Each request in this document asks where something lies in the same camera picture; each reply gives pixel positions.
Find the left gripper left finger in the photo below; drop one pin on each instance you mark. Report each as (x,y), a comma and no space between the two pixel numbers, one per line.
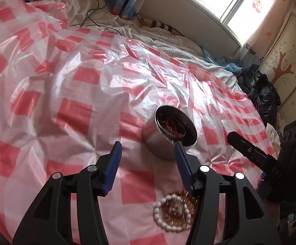
(48,219)

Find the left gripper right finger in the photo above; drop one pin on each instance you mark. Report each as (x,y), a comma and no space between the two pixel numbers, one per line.
(246,219)

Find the striped pillow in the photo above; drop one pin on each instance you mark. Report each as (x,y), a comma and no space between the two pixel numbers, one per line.
(156,24)

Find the blue plastic bag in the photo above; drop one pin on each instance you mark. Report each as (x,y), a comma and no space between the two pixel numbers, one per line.
(226,64)

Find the cartoon curtain right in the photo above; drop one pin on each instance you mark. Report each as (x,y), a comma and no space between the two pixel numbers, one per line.
(263,39)

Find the white bed quilt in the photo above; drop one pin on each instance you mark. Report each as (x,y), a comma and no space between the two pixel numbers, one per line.
(93,14)

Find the round metal tin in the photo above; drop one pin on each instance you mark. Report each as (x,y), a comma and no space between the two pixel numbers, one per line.
(167,126)

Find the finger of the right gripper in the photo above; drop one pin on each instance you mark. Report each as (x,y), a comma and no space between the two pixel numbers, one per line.
(253,153)

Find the wardrobe with tree decal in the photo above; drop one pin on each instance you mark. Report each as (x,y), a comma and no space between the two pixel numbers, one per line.
(280,64)

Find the black down jacket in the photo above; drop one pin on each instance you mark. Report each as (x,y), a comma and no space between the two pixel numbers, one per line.
(263,95)

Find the red white checkered plastic sheet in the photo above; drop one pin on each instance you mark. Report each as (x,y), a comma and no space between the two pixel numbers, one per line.
(67,94)

